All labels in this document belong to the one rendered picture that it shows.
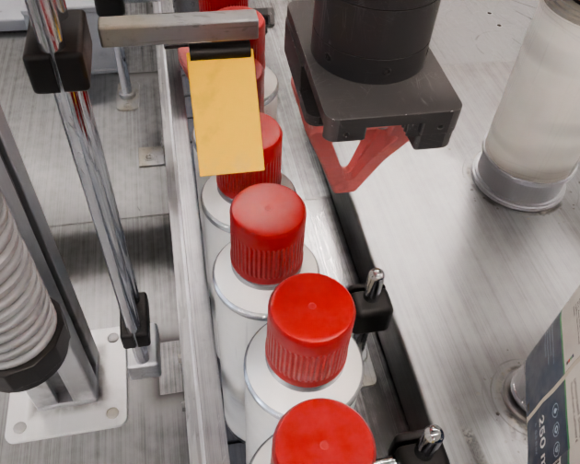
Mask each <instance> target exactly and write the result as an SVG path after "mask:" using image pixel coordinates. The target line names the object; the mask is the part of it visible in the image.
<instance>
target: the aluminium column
mask: <svg viewBox="0 0 580 464"><path fill-rule="evenodd" d="M0 152H1V155H2V157H3V159H4V161H5V163H6V167H7V169H8V172H9V174H10V176H11V179H12V181H13V183H14V185H15V187H16V190H17V193H16V191H15V188H14V186H13V184H12V182H11V179H10V178H9V176H8V173H7V171H6V167H5V165H4V163H3V160H2V158H1V157H0V191H1V193H2V195H3V196H4V198H5V200H6V204H7V207H8V208H9V210H10V212H11V214H12V217H13V218H14V220H15V222H16V224H17V228H18V231H19V233H20V235H21V237H22V238H23V240H24V241H25V243H26V246H27V249H28V251H29V254H30V257H31V258H32V259H33V261H34V263H35V266H36V269H37V270H38V273H39V275H40V278H41V279H42V281H43V284H44V286H45V288H46V290H47V293H48V295H49V296H50V297H51V298H52V299H54V300H55V301H57V302H58V303H59V305H60V307H61V309H62V311H63V313H64V316H65V319H66V323H67V326H68V330H69V332H70V336H71V338H70V341H69V346H68V352H67V355H66V357H65V359H64V362H63V364H62V365H61V367H60V368H59V369H58V370H57V372H56V373H55V374H54V375H53V376H52V377H50V378H49V379H48V380H47V381H45V382H44V383H42V384H40V385H38V386H37V387H36V388H33V389H29V390H25V391H26V392H27V394H28V395H29V398H30V399H31V401H32V402H33V404H34V405H35V407H36V408H37V410H38V411H45V410H51V409H57V408H63V407H69V406H76V405H81V404H88V403H93V402H97V401H98V400H99V350H98V348H97V345H96V344H95V341H94V339H93V336H92V334H91V331H90V329H89V327H88V325H87V321H86V318H85V316H84V313H83V311H82V308H81V307H80V304H79V302H78V299H77V296H76V294H75V290H74V288H73V286H72V283H71V281H70V278H69V276H68V273H67V271H66V269H65V267H64V263H63V260H62V258H61V255H60V253H59V250H58V249H57V246H56V244H55V241H54V239H53V236H52V232H51V230H50V228H49V225H48V223H47V220H46V218H45V215H44V213H43V211H42V209H41V205H40V202H39V200H38V197H37V195H36V192H35V191H34V188H33V186H32V183H31V181H30V178H29V174H28V172H27V170H26V168H25V165H24V162H23V160H22V157H21V155H20V153H19V151H18V148H17V144H16V142H15V139H14V137H13V134H12V133H11V130H10V128H9V125H8V123H7V120H6V116H5V114H4V112H3V110H2V107H1V105H0ZM17 194H18V196H19V199H20V200H19V199H18V197H17ZM20 201H21V202H22V205H23V207H24V210H25V212H26V213H25V212H24V210H23V207H22V205H21V203H20ZM27 217H28V218H27Z"/></svg>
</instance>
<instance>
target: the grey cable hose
mask: <svg viewBox="0 0 580 464"><path fill-rule="evenodd" d="M70 338H71V336H70V332H69V330H68V326H67V323H66V319H65V316H64V313H63V311H62V309H61V307H60V305H59V303H58V302H57V301H55V300H54V299H52V298H51V297H50V296H49V295H48V293H47V290H46V288H45V286H44V284H43V281H42V279H41V278H40V275H39V273H38V270H37V269H36V266H35V263H34V261H33V259H32V258H31V257H30V254H29V251H28V249H27V246H26V243H25V241H24V240H23V238H22V237H21V235H20V233H19V231H18V228H17V224H16V222H15V220H14V218H13V217H12V214H11V212H10V210H9V208H8V207H7V204H6V200H5V198H4V196H3V195H2V193H1V191H0V392H5V393H16V392H21V391H25V390H29V389H33V388H36V387H37V386H38V385H40V384H42V383H44V382H45V381H47V380H48V379H49V378H50V377H52V376H53V375H54V374H55V373H56V372H57V370H58V369H59V368H60V367H61V365H62V364H63V362H64V359H65V357H66V355H67V352H68V346H69V341H70Z"/></svg>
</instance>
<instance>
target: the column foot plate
mask: <svg viewBox="0 0 580 464"><path fill-rule="evenodd" d="M91 334H92V336H93V339H94V341H95V344H96V345H97V348H98V350H99V400H98V401H97V402H93V403H88V404H81V405H76V406H69V407H63V408H57V409H51V410H45V411H38V410H37V408H36V407H35V405H34V404H33V402H32V401H31V399H30V398H29V395H28V394H27V392H26V391H21V392H16V393H10V397H9V404H8V412H7V419H6V433H5V439H6V441H7V442H8V443H9V444H19V443H25V442H30V441H36V440H42V439H48V438H54V437H59V436H65V435H75V434H82V433H87V432H93V431H98V430H104V429H111V428H116V427H120V426H123V425H124V424H125V423H126V421H127V418H128V405H127V350H126V349H124V348H123V346H122V341H121V338H120V327H111V328H105V329H97V330H91Z"/></svg>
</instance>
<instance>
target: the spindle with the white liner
mask: <svg viewBox="0 0 580 464"><path fill-rule="evenodd" d="M481 150H482V151H481V152H480V153H479V154H478V155H477V156H476V157H475V158H474V160H473V163H472V166H471V174H472V177H473V179H474V181H475V183H476V185H477V186H478V187H479V189H480V190H481V191H482V192H483V193H484V194H486V195H487V196H488V197H489V198H491V199H492V200H494V201H495V202H497V203H499V204H501V205H503V206H506V207H509V208H512V209H516V210H520V211H527V212H537V211H543V210H547V209H550V208H552V207H553V206H555V205H556V204H558V203H559V202H560V201H561V199H562V198H563V196H564V194H565V191H566V182H568V181H569V180H570V179H571V178H572V177H573V176H574V174H575V172H576V171H577V168H578V163H579V161H580V0H539V3H538V6H537V9H536V11H535V14H534V17H533V18H532V21H531V23H530V25H529V27H528V31H527V33H526V36H525V39H524V41H523V43H522V46H521V49H520V52H519V55H518V57H517V60H516V63H515V65H514V68H513V70H512V72H511V75H510V76H509V79H508V81H507V84H506V87H505V92H504V94H503V97H502V99H501V101H500V104H499V106H498V108H497V111H496V113H495V114H494V117H493V121H492V124H491V127H490V130H489V131H488V132H487V133H486V135H485V136H484V138H483V140H482V143H481Z"/></svg>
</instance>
